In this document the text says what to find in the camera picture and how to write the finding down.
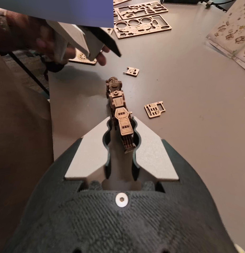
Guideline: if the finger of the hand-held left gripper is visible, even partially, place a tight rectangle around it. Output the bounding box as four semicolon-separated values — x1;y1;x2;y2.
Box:
83;26;122;62
46;20;90;58

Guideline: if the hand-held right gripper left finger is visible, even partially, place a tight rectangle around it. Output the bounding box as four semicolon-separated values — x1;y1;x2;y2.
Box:
64;116;111;183

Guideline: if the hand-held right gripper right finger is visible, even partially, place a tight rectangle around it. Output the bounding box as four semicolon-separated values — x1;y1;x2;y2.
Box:
131;116;180;183

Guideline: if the wooden motorcycle model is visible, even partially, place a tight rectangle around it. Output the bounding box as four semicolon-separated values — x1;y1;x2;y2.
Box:
105;76;137;154

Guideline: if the person's left forearm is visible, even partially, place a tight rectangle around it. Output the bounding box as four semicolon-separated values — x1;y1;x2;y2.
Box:
0;8;18;52

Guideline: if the grey desk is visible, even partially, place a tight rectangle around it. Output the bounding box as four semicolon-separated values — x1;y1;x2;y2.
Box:
48;0;245;253

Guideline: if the person's left hand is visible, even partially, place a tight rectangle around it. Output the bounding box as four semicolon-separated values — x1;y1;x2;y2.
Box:
13;12;110;67

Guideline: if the wooden sheet with wheel cutout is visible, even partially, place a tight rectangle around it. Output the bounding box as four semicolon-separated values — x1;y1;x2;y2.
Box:
69;47;98;66

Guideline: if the small notched wooden puzzle piece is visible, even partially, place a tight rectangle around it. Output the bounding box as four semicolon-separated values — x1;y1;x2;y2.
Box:
123;67;140;77

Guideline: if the small slotted wooden puzzle piece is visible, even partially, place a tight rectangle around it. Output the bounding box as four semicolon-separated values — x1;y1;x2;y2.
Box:
144;101;166;119

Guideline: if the large wooden puzzle sheet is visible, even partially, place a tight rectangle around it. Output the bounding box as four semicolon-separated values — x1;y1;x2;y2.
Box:
114;14;172;39

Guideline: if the person's brown clothing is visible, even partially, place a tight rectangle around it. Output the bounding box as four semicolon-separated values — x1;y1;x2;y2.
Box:
0;51;54;253

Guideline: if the printed instruction booklet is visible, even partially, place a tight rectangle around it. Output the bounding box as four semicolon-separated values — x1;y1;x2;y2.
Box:
205;6;245;73

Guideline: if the black desk frame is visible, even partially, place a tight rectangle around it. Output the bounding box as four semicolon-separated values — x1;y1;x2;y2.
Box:
0;51;50;96

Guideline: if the black cable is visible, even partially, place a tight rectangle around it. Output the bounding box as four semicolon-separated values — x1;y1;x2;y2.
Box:
198;0;235;13

